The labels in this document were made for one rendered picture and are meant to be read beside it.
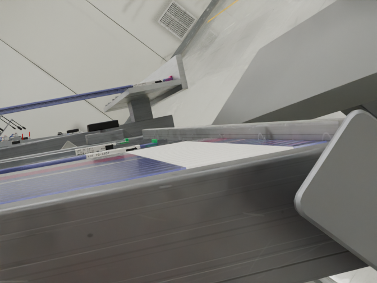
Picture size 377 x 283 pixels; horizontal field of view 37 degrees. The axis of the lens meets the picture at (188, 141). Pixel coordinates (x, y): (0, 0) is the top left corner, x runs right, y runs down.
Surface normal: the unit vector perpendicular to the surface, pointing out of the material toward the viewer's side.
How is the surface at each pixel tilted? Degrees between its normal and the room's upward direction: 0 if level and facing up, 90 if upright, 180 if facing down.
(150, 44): 90
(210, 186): 90
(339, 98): 90
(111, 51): 90
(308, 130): 45
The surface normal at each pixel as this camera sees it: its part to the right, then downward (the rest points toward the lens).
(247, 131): -0.96, 0.17
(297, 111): -0.52, 0.81
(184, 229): 0.24, 0.01
